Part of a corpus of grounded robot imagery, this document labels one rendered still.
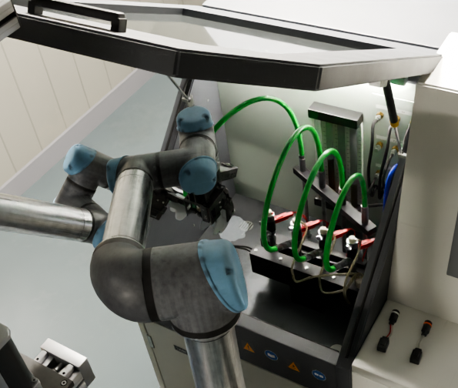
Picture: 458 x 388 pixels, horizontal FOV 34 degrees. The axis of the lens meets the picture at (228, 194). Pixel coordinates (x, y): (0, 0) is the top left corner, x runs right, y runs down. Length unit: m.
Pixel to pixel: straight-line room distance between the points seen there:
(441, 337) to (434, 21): 0.77
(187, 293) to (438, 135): 0.77
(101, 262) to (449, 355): 0.96
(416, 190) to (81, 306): 1.99
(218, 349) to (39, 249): 2.56
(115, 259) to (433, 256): 0.90
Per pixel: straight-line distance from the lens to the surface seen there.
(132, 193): 1.37
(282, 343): 1.90
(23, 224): 1.54
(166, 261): 1.12
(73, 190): 1.75
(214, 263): 1.11
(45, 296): 3.49
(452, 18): 1.97
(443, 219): 1.76
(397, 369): 1.81
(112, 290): 1.14
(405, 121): 1.95
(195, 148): 1.48
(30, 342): 3.34
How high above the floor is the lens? 2.49
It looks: 42 degrees down
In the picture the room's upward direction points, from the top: 10 degrees counter-clockwise
